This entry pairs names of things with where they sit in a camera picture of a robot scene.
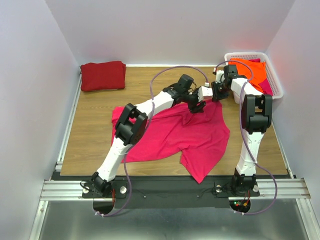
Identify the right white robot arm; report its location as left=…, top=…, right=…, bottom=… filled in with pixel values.
left=211, top=64, right=273, bottom=194

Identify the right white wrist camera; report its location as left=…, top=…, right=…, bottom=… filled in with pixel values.
left=211, top=67, right=225, bottom=85

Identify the magenta t shirt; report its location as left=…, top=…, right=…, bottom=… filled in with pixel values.
left=125, top=100, right=230, bottom=184

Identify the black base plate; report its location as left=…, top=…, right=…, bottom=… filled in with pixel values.
left=82, top=175, right=260, bottom=209

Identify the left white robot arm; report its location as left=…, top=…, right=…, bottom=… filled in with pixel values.
left=91, top=74, right=206, bottom=196

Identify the orange t shirt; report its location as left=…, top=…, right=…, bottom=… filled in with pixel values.
left=228, top=58, right=267, bottom=93

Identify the aluminium rail frame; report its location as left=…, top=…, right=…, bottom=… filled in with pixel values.
left=28, top=67, right=320, bottom=240

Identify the dark pink t shirt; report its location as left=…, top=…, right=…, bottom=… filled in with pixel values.
left=249, top=58, right=273, bottom=96

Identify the folded dark red t shirt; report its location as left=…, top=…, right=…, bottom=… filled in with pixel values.
left=80, top=61, right=126, bottom=92

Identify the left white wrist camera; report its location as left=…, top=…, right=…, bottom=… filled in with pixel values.
left=197, top=82, right=213, bottom=102

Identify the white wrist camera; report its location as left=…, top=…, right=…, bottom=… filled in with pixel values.
left=211, top=67, right=225, bottom=85
left=197, top=82, right=213, bottom=102

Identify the white plastic basket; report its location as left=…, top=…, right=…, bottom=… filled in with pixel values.
left=224, top=51, right=284, bottom=100

